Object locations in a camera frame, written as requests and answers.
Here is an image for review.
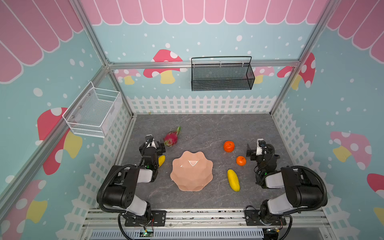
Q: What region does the small yellow fruit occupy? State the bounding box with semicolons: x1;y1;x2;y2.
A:
158;155;166;167

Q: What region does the small orange with stem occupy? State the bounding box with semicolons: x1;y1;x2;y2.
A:
236;156;247;166

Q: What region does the pink dragon fruit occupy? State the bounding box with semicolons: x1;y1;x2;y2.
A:
164;126;181;147

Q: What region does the large orange tangerine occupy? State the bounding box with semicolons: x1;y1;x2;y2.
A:
223;141;235;153

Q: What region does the long yellow fruit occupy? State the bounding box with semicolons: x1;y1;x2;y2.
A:
227;169;241;192

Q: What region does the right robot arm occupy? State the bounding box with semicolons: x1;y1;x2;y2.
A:
244;140;328;226

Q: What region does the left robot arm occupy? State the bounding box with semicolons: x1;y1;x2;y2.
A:
97;135;166;225

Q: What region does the pink scalloped fruit bowl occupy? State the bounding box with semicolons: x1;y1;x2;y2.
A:
170;151;213;192

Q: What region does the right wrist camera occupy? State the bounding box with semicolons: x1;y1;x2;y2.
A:
257;139;266;151

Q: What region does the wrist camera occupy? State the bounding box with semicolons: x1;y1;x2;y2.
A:
257;139;266;151
145;135;154;145

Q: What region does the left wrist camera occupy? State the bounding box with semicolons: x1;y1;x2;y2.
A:
145;135;154;145

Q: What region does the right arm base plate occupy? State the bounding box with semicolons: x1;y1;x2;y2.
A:
244;209;287;227

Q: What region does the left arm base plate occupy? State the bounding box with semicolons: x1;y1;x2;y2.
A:
124;210;167;227

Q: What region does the white wire wall basket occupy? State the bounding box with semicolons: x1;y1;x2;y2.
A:
63;82;123;138

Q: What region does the black mesh wall basket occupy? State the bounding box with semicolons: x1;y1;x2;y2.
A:
191;56;256;92

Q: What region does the aluminium front rail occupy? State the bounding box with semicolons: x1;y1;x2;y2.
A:
81;208;331;230

